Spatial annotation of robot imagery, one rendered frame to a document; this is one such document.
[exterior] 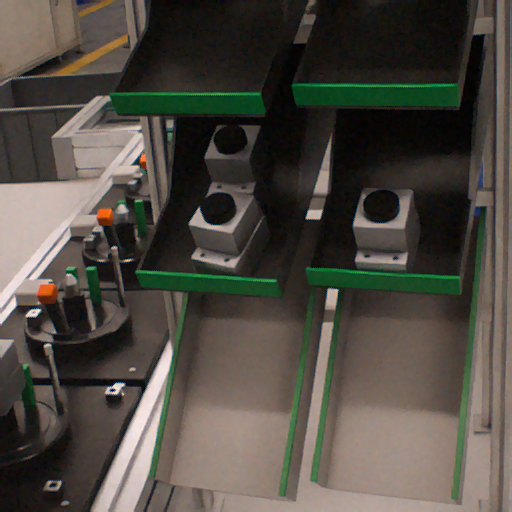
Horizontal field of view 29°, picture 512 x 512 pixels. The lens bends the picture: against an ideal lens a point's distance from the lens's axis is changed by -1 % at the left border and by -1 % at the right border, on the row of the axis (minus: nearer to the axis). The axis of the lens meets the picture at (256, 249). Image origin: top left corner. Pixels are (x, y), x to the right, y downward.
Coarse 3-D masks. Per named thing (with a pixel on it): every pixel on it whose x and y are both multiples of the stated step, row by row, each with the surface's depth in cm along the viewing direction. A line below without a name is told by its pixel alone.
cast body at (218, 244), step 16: (224, 192) 84; (208, 208) 83; (224, 208) 82; (240, 208) 83; (256, 208) 85; (192, 224) 83; (208, 224) 83; (224, 224) 83; (240, 224) 83; (256, 224) 85; (208, 240) 84; (224, 240) 83; (240, 240) 83; (256, 240) 86; (192, 256) 85; (208, 256) 85; (224, 256) 84; (240, 256) 84; (256, 256) 87; (208, 272) 85; (224, 272) 84; (240, 272) 84
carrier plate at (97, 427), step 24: (72, 408) 112; (96, 408) 112; (120, 408) 111; (72, 432) 107; (96, 432) 107; (120, 432) 107; (72, 456) 103; (96, 456) 103; (24, 480) 100; (48, 480) 100; (72, 480) 99; (96, 480) 99; (0, 504) 97; (24, 504) 96; (48, 504) 96; (72, 504) 96
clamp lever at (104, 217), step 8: (104, 208) 141; (112, 208) 143; (96, 216) 140; (104, 216) 140; (112, 216) 141; (104, 224) 141; (112, 224) 142; (104, 232) 142; (112, 232) 142; (112, 240) 143; (120, 248) 145
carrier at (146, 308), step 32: (32, 288) 138; (64, 288) 126; (96, 288) 131; (32, 320) 127; (96, 320) 127; (128, 320) 128; (160, 320) 130; (32, 352) 125; (64, 352) 123; (96, 352) 124; (128, 352) 123; (160, 352) 124; (64, 384) 119; (96, 384) 118; (128, 384) 117
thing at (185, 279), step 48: (288, 96) 102; (192, 144) 96; (288, 144) 97; (192, 192) 95; (288, 192) 92; (192, 240) 91; (288, 240) 85; (144, 288) 88; (192, 288) 86; (240, 288) 84
